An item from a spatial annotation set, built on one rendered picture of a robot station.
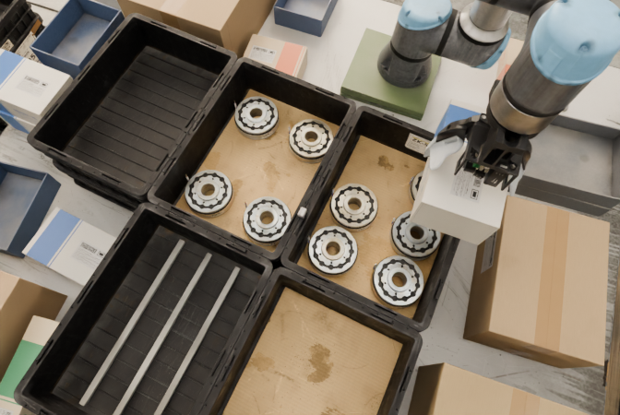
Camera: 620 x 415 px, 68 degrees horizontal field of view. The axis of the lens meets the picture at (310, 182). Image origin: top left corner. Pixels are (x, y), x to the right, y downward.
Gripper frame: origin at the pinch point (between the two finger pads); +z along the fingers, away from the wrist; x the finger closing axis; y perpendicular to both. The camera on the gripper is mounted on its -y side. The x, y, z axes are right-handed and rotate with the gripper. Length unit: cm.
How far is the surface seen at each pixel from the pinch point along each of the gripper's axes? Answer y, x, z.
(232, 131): -6, -49, 29
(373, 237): 7.5, -9.9, 28.4
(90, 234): 28, -69, 32
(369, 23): -61, -30, 42
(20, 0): -39, -146, 53
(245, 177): 4, -41, 28
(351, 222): 7.0, -15.2, 25.3
